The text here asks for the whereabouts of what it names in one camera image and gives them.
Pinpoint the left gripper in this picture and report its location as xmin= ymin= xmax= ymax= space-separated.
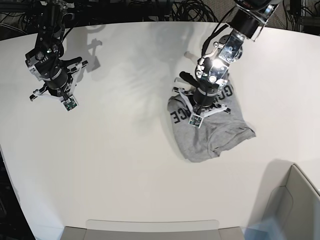
xmin=172 ymin=71 xmax=232 ymax=118

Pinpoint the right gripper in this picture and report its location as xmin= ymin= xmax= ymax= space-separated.
xmin=29 ymin=57 xmax=88 ymax=103

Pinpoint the grey T-shirt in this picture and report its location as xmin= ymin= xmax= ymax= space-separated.
xmin=167 ymin=83 xmax=256 ymax=163

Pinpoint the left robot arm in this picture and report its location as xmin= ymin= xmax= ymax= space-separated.
xmin=178 ymin=0 xmax=281 ymax=127

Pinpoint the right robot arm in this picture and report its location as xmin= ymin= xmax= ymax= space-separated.
xmin=25 ymin=0 xmax=88 ymax=109

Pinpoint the grey cardboard box right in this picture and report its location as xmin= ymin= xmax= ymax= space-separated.
xmin=269 ymin=165 xmax=320 ymax=240

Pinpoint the blue translucent bag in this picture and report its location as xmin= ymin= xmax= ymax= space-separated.
xmin=242 ymin=217 xmax=286 ymax=240

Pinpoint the grey bin front edge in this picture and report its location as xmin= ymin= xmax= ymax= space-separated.
xmin=60 ymin=219 xmax=245 ymax=240

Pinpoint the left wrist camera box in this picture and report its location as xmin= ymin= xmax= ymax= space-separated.
xmin=188 ymin=113 xmax=204 ymax=128

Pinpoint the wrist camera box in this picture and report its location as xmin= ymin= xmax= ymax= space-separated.
xmin=62 ymin=96 xmax=78 ymax=112
xmin=188 ymin=113 xmax=204 ymax=128

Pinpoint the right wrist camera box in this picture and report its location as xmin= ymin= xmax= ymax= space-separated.
xmin=62 ymin=96 xmax=78 ymax=112

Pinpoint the black cable bundle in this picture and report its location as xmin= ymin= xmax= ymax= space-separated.
xmin=172 ymin=0 xmax=220 ymax=23

